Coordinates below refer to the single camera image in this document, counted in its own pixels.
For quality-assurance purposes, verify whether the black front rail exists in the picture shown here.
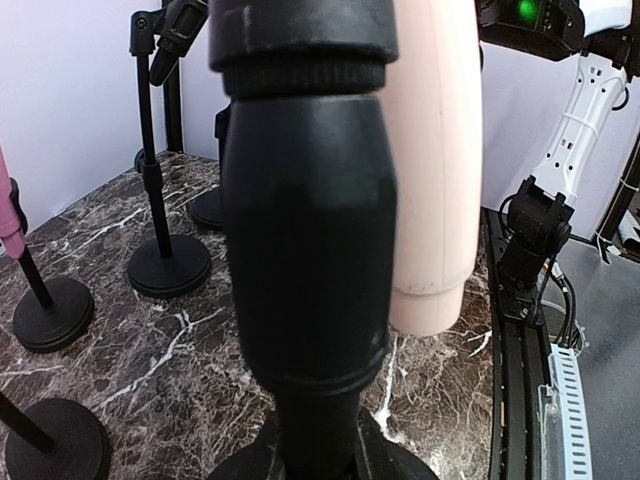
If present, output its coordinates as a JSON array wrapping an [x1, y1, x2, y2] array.
[[481, 209, 551, 479]]

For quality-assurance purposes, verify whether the black handheld microphone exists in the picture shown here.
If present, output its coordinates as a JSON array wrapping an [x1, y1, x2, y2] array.
[[149, 0, 208, 87]]

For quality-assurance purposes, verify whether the black stand for left pink microphone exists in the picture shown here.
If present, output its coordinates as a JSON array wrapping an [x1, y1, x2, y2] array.
[[1, 395, 111, 479]]

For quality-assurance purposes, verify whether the right pink microphone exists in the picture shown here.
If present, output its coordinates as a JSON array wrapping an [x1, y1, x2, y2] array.
[[1, 154, 28, 259]]

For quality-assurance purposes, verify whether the black stand for right pink microphone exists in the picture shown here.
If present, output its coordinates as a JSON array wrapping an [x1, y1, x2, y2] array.
[[0, 177, 96, 354]]

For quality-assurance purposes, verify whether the white slotted cable duct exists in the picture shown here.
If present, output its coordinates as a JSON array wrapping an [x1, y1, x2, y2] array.
[[538, 344, 593, 480]]

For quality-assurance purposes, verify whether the large pale pink microphone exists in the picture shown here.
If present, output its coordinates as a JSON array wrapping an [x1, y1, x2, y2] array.
[[380, 0, 483, 337]]

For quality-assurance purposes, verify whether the black stand for small pale microphone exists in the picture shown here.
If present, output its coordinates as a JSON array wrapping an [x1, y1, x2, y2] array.
[[188, 103, 232, 232]]

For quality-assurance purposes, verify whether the black round-base mic stand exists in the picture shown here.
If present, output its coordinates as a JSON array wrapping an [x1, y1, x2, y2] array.
[[209, 1, 433, 479]]

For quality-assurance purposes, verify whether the black stand for pink microphone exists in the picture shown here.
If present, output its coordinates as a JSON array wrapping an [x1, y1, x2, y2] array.
[[0, 177, 96, 354], [1, 395, 111, 479]]

